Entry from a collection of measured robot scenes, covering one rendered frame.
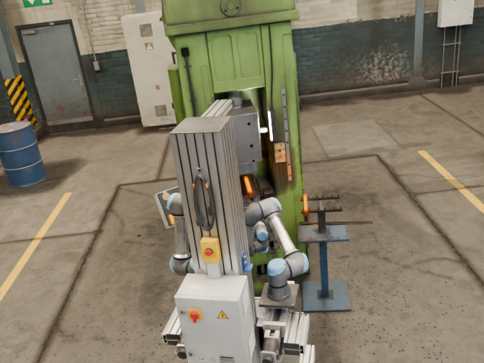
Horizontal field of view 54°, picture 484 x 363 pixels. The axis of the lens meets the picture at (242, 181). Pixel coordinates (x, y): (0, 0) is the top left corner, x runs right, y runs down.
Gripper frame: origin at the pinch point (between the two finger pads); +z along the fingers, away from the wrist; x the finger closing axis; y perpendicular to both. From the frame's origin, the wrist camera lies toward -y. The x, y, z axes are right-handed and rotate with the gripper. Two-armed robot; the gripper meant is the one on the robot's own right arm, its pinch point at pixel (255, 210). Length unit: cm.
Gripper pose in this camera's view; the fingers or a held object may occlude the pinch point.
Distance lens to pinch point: 365.1
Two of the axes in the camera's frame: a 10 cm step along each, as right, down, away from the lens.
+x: 9.9, -1.5, 0.6
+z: -1.1, -4.0, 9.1
